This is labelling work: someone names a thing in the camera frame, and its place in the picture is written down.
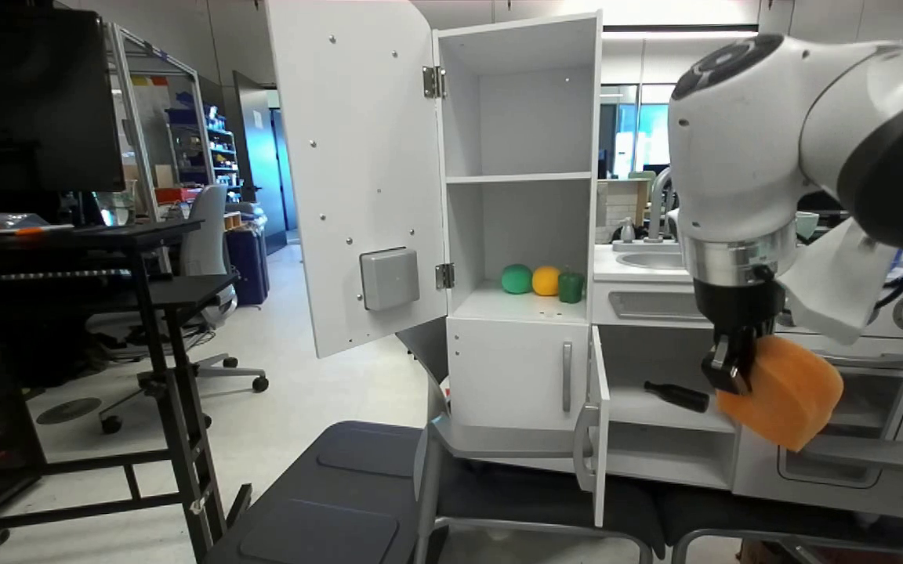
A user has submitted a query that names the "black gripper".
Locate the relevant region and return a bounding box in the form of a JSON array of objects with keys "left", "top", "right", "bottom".
[{"left": 694, "top": 276, "right": 787, "bottom": 398}]

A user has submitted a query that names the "black bottle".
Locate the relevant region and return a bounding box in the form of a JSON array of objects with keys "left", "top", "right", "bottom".
[{"left": 643, "top": 380, "right": 719, "bottom": 416}]

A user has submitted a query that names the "orange sponge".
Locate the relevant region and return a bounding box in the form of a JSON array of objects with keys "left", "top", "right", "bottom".
[{"left": 708, "top": 333, "right": 848, "bottom": 456}]

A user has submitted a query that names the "small white cabinet door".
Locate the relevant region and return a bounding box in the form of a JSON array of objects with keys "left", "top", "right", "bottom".
[{"left": 570, "top": 322, "right": 614, "bottom": 532}]

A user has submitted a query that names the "tall white cabinet door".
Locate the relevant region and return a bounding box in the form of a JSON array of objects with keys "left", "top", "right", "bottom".
[{"left": 264, "top": 0, "right": 453, "bottom": 362}]

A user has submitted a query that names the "green toy cup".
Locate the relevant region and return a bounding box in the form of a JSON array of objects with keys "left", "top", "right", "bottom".
[{"left": 556, "top": 270, "right": 590, "bottom": 307}]

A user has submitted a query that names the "grey toy faucet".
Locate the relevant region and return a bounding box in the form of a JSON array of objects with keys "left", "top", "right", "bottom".
[{"left": 643, "top": 164, "right": 678, "bottom": 248}]

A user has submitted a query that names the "yellow toy ball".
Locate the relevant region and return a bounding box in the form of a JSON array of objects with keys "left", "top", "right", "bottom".
[{"left": 529, "top": 264, "right": 564, "bottom": 302}]

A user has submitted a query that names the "white toy kitchen playset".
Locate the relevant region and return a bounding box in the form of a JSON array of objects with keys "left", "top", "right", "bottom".
[{"left": 430, "top": 9, "right": 903, "bottom": 530}]

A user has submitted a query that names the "green toy ball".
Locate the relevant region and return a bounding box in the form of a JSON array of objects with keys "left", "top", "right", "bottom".
[{"left": 498, "top": 261, "right": 536, "bottom": 298}]

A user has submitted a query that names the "black padded chair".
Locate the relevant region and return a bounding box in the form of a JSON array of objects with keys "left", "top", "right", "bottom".
[{"left": 202, "top": 416, "right": 457, "bottom": 564}]

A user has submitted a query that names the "blue bin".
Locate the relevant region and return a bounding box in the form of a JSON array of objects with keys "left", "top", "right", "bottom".
[{"left": 222, "top": 227, "right": 271, "bottom": 310}]

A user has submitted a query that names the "grey office chair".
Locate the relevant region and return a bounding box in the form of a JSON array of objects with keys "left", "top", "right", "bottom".
[{"left": 85, "top": 183, "right": 271, "bottom": 440}]

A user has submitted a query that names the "black standing desk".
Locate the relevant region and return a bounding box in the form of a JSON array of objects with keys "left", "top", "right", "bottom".
[{"left": 0, "top": 216, "right": 243, "bottom": 564}]

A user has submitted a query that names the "white framed board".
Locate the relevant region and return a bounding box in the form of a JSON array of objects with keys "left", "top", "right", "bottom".
[{"left": 106, "top": 22, "right": 222, "bottom": 228}]

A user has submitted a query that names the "large black monitor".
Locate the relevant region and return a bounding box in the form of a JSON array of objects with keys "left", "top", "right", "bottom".
[{"left": 0, "top": 4, "right": 131, "bottom": 228}]

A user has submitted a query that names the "grey recessed drawer handle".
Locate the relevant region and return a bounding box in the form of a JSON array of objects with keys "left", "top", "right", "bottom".
[{"left": 606, "top": 286, "right": 715, "bottom": 325}]

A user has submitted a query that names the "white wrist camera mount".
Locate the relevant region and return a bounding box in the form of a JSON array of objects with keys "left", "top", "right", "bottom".
[{"left": 778, "top": 216, "right": 900, "bottom": 347}]

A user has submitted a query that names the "grey bar door handle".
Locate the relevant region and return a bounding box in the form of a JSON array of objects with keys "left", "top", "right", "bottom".
[{"left": 557, "top": 340, "right": 577, "bottom": 416}]

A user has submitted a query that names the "grey square handle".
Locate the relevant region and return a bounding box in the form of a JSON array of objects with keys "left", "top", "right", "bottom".
[{"left": 357, "top": 245, "right": 422, "bottom": 317}]

